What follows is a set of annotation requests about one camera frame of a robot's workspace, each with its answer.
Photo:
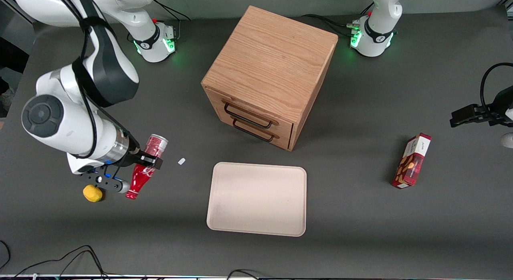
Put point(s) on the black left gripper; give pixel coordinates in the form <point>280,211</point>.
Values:
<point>501,104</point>

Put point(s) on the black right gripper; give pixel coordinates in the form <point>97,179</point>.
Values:
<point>134,157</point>

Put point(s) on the red coke bottle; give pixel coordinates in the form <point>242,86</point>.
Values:
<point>156,144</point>

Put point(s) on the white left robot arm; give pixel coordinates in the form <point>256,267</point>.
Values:
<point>374,27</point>

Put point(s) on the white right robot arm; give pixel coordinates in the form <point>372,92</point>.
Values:
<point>76,123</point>

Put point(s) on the beige plastic tray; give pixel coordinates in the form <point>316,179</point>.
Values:
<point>256,199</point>

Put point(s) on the yellow lemon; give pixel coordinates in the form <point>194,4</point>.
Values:
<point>92,193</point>

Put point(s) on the red tartan shortbread box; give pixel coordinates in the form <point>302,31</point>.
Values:
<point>413,161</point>

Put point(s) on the wooden drawer cabinet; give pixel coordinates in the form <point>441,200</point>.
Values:
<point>272,59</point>

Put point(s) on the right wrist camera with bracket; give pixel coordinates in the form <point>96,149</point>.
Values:
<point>105,182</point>

